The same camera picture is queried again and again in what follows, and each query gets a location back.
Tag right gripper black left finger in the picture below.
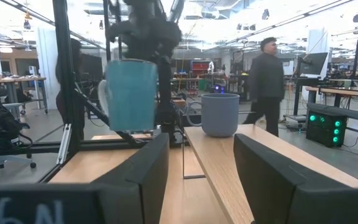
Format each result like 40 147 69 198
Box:
96 133 170 224

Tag silver aluminium strut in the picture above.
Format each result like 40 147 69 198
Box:
55 123 73 166

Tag grey ceramic mug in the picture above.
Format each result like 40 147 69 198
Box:
185 93 241 138

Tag wooden table with grey frame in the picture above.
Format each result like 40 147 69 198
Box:
304 85 358 158

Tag black aluminium rig frame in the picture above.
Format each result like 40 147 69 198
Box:
0 0 186 184

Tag teal mug with white handle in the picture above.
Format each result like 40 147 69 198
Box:
97 58 158 132

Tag grey office chair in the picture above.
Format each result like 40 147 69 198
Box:
0 102 37 183

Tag dark monitor on stand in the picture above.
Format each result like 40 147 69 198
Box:
292 52 329 116

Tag red shelving unit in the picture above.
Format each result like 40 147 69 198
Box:
190 60 211 79

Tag wooden shelf with black legs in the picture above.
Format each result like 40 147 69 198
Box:
181 123 358 224

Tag black computer tower green lights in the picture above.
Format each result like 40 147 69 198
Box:
305 107 348 148

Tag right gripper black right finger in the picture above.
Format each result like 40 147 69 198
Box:
233 134 358 224

